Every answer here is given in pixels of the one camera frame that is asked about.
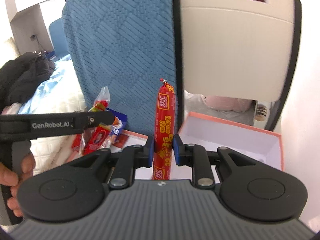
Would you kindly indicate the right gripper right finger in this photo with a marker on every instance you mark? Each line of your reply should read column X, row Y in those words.
column 199, row 159

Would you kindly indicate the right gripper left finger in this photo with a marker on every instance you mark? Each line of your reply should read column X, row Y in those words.
column 128, row 160

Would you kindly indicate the clear red dried tofu packet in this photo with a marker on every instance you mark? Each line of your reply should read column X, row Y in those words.
column 93, row 138

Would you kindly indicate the red sausage stick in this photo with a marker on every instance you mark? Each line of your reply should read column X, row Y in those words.
column 164, row 131

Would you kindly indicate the person left hand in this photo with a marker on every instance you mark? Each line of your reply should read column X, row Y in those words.
column 13, row 181

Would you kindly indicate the pink left box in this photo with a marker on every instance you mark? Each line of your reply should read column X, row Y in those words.
column 134, row 139

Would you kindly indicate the pink box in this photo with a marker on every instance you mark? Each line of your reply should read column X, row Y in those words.
column 212, row 132
column 134, row 139

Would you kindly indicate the small red card packet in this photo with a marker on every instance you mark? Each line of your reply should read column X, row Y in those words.
column 121, row 141

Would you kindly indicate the pink right box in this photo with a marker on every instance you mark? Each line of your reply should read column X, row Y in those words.
column 212, row 132

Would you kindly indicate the cream quilted pillow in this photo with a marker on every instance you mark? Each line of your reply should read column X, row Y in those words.
column 51, row 152

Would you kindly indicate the blue spicy cabbage snack bag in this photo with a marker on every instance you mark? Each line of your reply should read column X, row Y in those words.
column 120, row 121

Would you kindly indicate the black jacket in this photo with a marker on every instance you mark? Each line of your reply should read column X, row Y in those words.
column 21, row 77

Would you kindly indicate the light blue cloth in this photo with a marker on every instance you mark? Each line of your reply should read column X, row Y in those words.
column 60, row 94

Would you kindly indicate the beige chair back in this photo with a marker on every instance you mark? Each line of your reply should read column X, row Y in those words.
column 240, row 49

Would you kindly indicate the blue textured cushion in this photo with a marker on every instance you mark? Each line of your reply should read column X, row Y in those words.
column 126, row 46

